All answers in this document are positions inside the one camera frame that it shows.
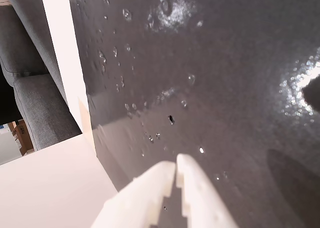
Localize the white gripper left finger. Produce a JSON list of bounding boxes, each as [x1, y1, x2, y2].
[[91, 161, 176, 228]]

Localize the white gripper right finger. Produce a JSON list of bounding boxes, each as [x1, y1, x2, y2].
[[175, 153, 239, 228]]

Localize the grey fabric sofa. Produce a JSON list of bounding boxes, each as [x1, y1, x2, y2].
[[0, 0, 83, 152]]

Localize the brown cardboard box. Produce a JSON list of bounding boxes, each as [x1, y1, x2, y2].
[[6, 119, 35, 157]]

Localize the black glossy table mat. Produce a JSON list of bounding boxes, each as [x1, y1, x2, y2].
[[66, 0, 320, 228]]

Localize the dark grey pen grip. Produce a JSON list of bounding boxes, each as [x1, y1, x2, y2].
[[301, 74, 320, 108]]

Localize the light wooden board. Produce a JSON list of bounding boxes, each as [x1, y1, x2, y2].
[[76, 97, 95, 137]]

